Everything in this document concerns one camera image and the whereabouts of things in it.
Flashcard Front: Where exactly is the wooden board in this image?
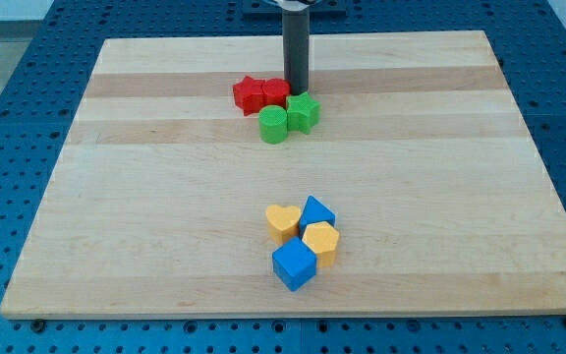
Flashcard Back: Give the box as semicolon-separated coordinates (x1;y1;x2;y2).
0;30;566;320

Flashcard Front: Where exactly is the yellow pentagon block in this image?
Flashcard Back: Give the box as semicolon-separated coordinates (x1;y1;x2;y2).
302;221;340;268

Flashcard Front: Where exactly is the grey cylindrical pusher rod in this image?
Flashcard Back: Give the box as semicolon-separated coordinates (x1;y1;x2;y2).
279;1;310;95

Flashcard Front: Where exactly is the green cylinder block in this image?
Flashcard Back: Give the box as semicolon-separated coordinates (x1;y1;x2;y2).
258;105;288;145

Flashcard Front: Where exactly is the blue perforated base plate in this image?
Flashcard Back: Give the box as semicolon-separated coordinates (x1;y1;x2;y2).
0;1;566;353

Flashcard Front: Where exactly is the yellow heart block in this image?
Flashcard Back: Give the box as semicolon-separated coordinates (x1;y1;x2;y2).
265;205;302;246

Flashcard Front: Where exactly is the blue triangle block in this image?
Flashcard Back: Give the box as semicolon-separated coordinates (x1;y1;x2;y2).
299;196;336;236

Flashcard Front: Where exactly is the green star block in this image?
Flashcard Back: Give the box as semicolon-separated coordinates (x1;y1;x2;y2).
287;92;320;135

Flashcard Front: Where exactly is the red cylinder block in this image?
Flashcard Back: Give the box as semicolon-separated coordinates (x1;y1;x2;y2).
262;78;291;108

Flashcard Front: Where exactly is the red star block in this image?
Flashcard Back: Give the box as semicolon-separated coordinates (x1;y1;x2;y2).
232;76;265;116

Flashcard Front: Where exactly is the blue cube block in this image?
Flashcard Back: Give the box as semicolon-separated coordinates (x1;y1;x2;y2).
272;237;317;292

